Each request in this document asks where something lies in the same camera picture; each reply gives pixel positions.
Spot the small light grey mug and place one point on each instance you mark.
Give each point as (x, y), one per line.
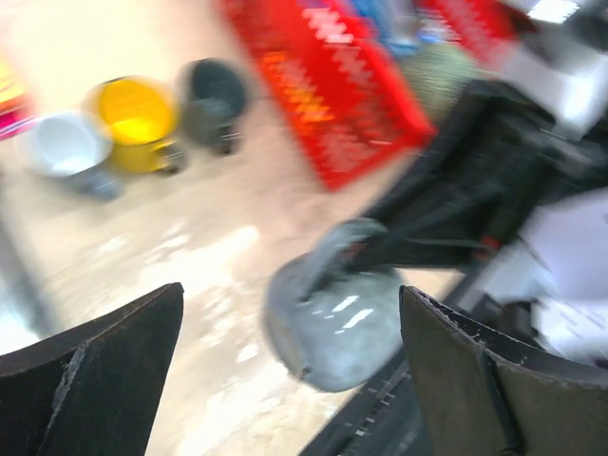
(72, 147)

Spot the red plastic basket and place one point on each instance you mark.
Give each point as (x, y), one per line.
(342, 92)

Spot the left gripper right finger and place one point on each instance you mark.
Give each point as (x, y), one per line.
(482, 392)

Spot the blue white package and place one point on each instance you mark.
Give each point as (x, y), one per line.
(401, 26)

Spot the grey round mug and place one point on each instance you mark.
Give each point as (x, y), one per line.
(331, 323)

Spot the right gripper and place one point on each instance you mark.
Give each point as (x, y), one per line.
(495, 158)

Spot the green netted melon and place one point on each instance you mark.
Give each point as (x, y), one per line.
(437, 73)

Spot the pink orange candy box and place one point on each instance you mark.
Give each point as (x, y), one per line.
(18, 109)

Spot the yellow mug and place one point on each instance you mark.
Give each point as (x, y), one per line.
(141, 116)

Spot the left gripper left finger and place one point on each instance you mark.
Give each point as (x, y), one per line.
(94, 389)

